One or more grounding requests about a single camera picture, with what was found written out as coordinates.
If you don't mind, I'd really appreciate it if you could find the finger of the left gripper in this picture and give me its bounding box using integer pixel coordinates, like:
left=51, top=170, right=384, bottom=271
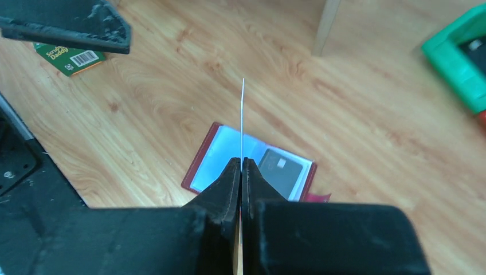
left=1, top=0, right=131, bottom=54

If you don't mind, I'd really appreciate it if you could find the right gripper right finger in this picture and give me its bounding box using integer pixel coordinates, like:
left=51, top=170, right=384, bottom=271
left=241, top=158, right=431, bottom=274

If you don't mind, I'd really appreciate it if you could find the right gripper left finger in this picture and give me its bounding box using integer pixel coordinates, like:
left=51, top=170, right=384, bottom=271
left=29, top=158, right=241, bottom=274

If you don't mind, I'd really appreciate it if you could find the red leather card holder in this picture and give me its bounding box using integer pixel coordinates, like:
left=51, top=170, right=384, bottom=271
left=181, top=122, right=331, bottom=202

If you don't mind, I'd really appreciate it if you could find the thin card seen edge-on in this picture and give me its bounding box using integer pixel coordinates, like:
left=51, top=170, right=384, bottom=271
left=240, top=78, right=245, bottom=164

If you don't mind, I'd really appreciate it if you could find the dark card in holder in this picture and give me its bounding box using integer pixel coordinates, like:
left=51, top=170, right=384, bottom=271
left=258, top=148, right=303, bottom=200

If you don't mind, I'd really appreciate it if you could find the orange green small box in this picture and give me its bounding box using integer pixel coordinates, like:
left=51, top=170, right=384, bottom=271
left=33, top=43, right=106, bottom=77

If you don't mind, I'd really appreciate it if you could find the wooden two-tier shelf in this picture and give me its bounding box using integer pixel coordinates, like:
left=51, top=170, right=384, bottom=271
left=311, top=0, right=341, bottom=56

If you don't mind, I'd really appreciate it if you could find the green plastic bin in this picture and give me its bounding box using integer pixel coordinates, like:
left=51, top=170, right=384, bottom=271
left=421, top=3, right=485, bottom=114

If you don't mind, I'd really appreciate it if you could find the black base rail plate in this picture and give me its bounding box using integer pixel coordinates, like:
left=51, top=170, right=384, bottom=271
left=1, top=96, right=86, bottom=274

